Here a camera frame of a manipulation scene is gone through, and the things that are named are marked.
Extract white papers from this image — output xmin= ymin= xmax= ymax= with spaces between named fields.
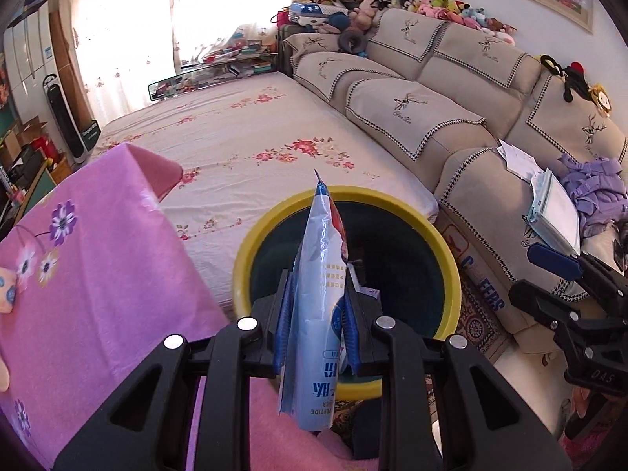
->
xmin=495 ymin=140 xmax=540 ymax=182

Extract purple garment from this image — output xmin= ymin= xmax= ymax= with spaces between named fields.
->
xmin=557 ymin=153 xmax=624 ymax=239

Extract blue and white pouch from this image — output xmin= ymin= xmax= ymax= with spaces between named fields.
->
xmin=277 ymin=169 xmax=351 ymax=433

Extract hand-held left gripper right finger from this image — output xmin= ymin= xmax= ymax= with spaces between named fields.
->
xmin=343 ymin=265 xmax=572 ymax=471

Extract pile of plush toys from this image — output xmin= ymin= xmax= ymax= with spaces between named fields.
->
xmin=360 ymin=0 xmax=518 ymax=47

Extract white tower fan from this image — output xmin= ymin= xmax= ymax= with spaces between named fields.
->
xmin=43 ymin=73 xmax=89 ymax=165

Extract open cardboard boxes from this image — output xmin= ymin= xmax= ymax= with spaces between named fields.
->
xmin=0 ymin=115 xmax=72 ymax=197

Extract yellow lion plush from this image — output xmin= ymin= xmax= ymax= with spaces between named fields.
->
xmin=589 ymin=83 xmax=614 ymax=119

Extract brown board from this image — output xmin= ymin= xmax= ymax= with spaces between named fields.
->
xmin=48 ymin=5 xmax=96 ymax=123

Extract white refrigerator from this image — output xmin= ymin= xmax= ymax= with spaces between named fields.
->
xmin=2 ymin=7 xmax=64 ymax=123

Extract blue star print bag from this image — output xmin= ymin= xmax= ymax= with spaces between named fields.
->
xmin=288 ymin=1 xmax=327 ymax=25

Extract beige sofa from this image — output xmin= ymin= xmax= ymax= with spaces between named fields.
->
xmin=282 ymin=7 xmax=628 ymax=354

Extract pink floral tablecloth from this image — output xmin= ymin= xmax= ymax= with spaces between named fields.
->
xmin=0 ymin=142 xmax=354 ymax=471

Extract white lace curtain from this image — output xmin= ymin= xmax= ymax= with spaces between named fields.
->
xmin=64 ymin=0 xmax=315 ymax=123

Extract black and red mouse plush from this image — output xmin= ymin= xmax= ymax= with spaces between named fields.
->
xmin=540 ymin=54 xmax=592 ymax=104

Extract black appliance carton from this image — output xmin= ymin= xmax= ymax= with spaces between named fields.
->
xmin=81 ymin=119 xmax=102 ymax=162

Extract white floral bed sheet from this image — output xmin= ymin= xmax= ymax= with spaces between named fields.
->
xmin=86 ymin=71 xmax=440 ymax=305

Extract cardboard sheet with red print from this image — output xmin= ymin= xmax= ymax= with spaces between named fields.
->
xmin=436 ymin=208 xmax=513 ymax=319

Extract yellow round waste bin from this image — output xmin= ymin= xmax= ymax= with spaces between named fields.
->
xmin=232 ymin=185 xmax=462 ymax=400

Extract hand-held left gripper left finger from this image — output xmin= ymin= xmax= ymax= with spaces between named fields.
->
xmin=53 ymin=269 xmax=295 ymax=471

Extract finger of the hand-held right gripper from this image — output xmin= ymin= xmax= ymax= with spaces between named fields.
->
xmin=509 ymin=279 xmax=628 ymax=396
xmin=527 ymin=244 xmax=628 ymax=312

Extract grey neck pillow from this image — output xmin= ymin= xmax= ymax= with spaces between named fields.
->
xmin=340 ymin=27 xmax=369 ymax=55

